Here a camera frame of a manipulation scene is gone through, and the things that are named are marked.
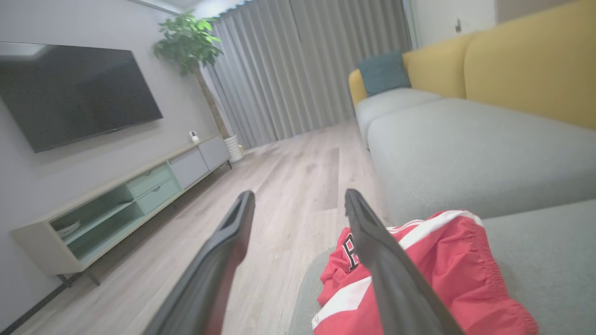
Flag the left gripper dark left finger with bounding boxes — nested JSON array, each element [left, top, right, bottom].
[[142, 191, 256, 335]]

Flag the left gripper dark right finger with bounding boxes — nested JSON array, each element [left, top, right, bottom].
[[345, 188, 466, 335]]

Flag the red shorts white stripes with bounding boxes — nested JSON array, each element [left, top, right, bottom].
[[386, 210, 539, 335]]

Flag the beige mint television cabinet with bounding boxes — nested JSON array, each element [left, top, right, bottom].
[[10, 135, 232, 287]]

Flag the white ribbed plant pot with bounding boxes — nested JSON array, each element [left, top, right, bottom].
[[223, 135, 245, 163]]

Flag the grey sofa seat cushion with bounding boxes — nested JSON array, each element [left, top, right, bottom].
[[355, 87, 443, 147], [367, 98, 596, 226]]

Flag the white plates stack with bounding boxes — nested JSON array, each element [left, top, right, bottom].
[[56, 220, 82, 239]]

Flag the large grey sofa ottoman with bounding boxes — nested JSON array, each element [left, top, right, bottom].
[[289, 200, 596, 335]]

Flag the teal throw pillow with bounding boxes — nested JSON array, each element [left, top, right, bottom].
[[358, 50, 412, 97]]

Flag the yellow sofa back cushion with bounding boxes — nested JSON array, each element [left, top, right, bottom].
[[464, 0, 596, 131], [403, 33, 476, 99]]

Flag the grey pleated curtain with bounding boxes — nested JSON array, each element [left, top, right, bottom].
[[205, 0, 413, 149]]

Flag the black flat screen television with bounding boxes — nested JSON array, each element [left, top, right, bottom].
[[0, 42, 164, 153]]

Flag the green leafy indoor tree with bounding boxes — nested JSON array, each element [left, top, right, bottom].
[[153, 12, 230, 140]]

